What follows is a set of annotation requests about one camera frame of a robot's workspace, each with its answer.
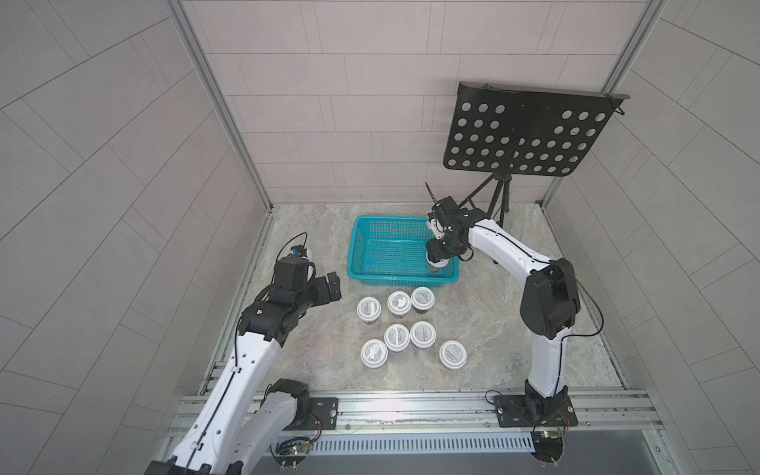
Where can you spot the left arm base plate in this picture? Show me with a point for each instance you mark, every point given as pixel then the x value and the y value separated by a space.
pixel 322 413

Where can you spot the circuit board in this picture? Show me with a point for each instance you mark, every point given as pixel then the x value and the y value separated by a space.
pixel 548 447
pixel 291 452

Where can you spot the yogurt cup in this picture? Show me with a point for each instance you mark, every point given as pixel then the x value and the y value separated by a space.
pixel 374 354
pixel 423 299
pixel 437 264
pixel 399 304
pixel 369 310
pixel 423 335
pixel 453 355
pixel 397 338

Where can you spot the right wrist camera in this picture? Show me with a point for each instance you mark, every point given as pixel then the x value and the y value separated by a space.
pixel 446 215

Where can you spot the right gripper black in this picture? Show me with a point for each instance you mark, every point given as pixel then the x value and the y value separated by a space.
pixel 434 250

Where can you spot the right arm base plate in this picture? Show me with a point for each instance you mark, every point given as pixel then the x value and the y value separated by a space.
pixel 534 411

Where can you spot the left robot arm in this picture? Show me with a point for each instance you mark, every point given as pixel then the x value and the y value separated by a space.
pixel 225 438

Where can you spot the black perforated music stand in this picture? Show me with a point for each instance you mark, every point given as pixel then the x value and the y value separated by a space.
pixel 503 131

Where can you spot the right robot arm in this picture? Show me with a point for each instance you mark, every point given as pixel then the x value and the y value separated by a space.
pixel 550 299

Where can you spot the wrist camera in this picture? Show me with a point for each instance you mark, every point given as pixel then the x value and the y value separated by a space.
pixel 446 215
pixel 301 251

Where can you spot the aluminium mounting rail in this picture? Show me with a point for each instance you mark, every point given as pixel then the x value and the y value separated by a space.
pixel 597 409

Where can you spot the left circuit board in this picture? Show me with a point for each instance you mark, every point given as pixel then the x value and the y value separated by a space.
pixel 291 452

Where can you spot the right circuit board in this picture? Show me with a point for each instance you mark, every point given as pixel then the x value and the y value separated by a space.
pixel 548 447

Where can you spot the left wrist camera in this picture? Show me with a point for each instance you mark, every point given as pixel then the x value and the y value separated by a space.
pixel 301 251

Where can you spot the teal plastic basket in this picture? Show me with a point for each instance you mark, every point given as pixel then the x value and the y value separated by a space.
pixel 391 251

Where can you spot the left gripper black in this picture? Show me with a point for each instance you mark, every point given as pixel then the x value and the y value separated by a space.
pixel 323 295

